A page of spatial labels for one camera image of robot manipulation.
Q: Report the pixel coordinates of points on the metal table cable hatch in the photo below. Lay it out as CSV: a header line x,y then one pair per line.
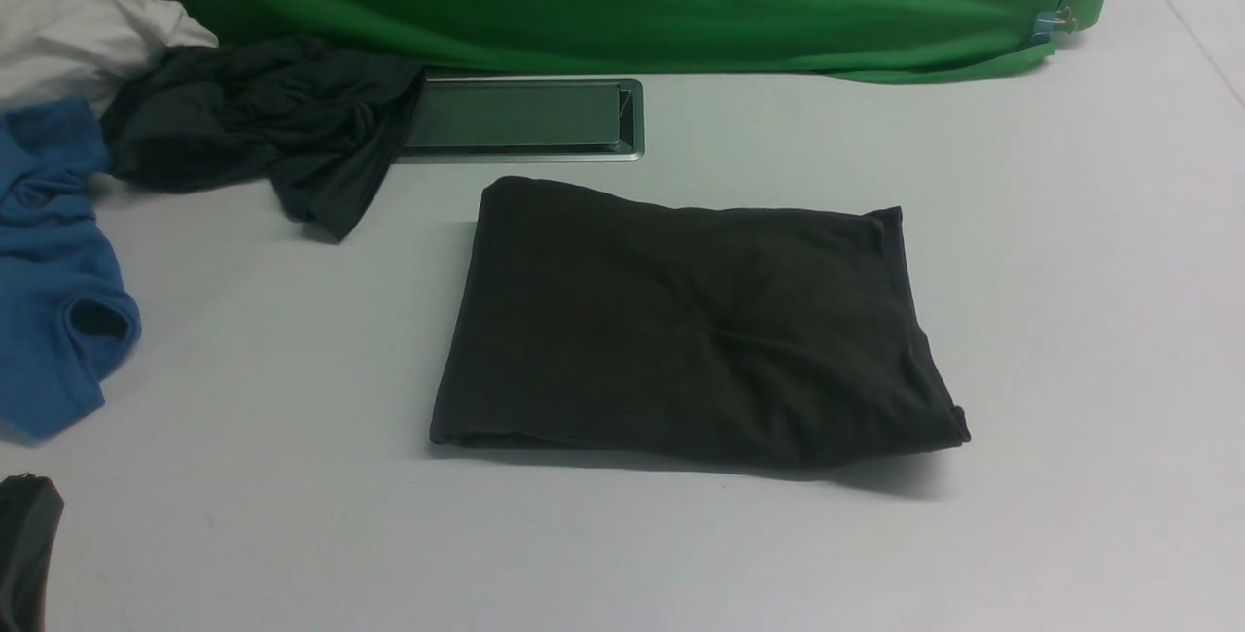
x,y
513,120

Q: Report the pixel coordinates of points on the blue binder clip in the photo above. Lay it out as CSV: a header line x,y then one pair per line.
x,y
1048,25

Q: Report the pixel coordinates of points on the black garment at edge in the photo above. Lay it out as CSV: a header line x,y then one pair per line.
x,y
30,512

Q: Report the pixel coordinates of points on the white crumpled shirt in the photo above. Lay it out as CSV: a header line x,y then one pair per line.
x,y
52,49

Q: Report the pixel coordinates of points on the dark teal crumpled shirt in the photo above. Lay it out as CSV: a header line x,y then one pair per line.
x,y
323,124

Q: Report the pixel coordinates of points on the blue shirt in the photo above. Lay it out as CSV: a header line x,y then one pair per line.
x,y
67,321

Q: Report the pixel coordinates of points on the dark gray long-sleeve shirt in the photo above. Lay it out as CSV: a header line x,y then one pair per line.
x,y
764,338

